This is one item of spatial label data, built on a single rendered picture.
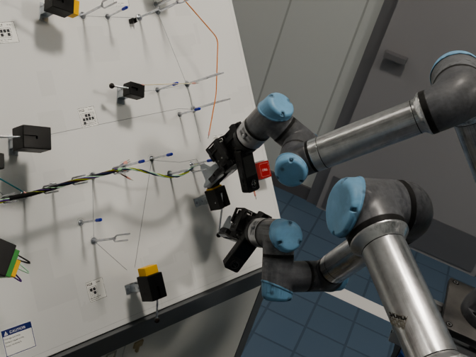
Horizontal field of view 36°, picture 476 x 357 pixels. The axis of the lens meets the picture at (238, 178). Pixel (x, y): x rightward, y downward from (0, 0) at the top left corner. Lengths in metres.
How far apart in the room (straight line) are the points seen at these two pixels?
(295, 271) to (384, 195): 0.42
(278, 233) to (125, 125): 0.50
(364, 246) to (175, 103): 0.84
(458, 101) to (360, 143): 0.22
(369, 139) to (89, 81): 0.71
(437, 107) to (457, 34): 2.42
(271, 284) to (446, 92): 0.59
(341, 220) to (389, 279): 0.15
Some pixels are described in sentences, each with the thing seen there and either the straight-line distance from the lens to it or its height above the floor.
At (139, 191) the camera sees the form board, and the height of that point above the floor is 1.11.
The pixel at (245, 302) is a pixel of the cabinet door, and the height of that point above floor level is 0.69.
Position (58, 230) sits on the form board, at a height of 1.08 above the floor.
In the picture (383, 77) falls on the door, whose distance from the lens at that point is 4.05.
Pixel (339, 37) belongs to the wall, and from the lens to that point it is 4.10.
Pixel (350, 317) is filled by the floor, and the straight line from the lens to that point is 3.64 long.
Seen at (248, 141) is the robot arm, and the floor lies 1.33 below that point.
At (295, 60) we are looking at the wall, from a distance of 4.19.
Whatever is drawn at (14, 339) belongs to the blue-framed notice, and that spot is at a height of 0.92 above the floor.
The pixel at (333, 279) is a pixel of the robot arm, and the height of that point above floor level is 1.15.
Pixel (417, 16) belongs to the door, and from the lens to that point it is 3.95.
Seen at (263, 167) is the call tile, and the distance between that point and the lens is 2.17.
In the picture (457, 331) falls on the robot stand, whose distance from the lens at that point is 1.75.
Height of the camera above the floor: 2.09
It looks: 28 degrees down
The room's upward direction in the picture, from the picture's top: 18 degrees clockwise
